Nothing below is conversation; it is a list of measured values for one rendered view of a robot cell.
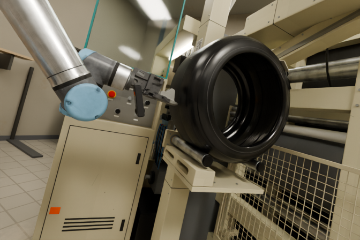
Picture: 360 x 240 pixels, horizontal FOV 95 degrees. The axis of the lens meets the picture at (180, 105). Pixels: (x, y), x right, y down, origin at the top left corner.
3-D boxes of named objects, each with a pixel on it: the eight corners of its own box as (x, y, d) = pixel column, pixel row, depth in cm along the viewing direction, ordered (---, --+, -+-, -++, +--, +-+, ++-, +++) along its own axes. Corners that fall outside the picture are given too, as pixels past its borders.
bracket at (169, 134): (161, 145, 94) (165, 128, 94) (218, 154, 109) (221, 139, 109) (163, 147, 90) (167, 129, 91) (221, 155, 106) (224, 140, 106)
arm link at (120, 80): (110, 85, 53) (110, 87, 62) (125, 91, 55) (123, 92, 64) (121, 60, 54) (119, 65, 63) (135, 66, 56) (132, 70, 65)
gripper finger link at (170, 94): (185, 93, 65) (164, 83, 62) (180, 107, 65) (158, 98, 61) (181, 93, 68) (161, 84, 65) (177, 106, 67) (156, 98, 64)
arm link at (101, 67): (72, 76, 57) (84, 50, 58) (109, 90, 62) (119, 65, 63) (66, 70, 48) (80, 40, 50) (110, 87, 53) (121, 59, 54)
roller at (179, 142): (169, 140, 93) (174, 134, 94) (174, 145, 94) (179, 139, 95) (200, 163, 60) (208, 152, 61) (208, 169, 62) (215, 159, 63)
